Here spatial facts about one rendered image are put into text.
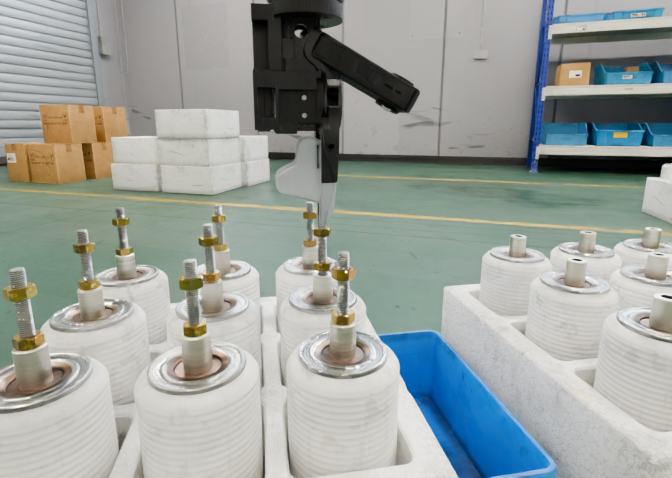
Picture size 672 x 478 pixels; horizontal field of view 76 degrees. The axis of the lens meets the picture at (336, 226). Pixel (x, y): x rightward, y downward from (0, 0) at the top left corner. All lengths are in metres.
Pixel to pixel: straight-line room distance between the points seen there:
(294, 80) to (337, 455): 0.32
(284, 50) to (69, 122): 3.65
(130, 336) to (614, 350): 0.47
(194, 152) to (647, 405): 2.74
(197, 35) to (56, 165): 3.31
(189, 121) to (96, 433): 2.65
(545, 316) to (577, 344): 0.04
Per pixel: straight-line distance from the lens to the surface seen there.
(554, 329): 0.58
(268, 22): 0.44
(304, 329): 0.45
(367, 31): 5.60
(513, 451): 0.57
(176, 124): 3.02
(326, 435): 0.37
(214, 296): 0.47
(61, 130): 4.11
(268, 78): 0.41
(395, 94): 0.44
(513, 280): 0.66
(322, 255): 0.46
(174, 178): 3.06
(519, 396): 0.60
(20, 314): 0.39
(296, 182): 0.43
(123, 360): 0.49
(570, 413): 0.53
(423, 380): 0.76
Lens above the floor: 0.44
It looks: 13 degrees down
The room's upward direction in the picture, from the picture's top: straight up
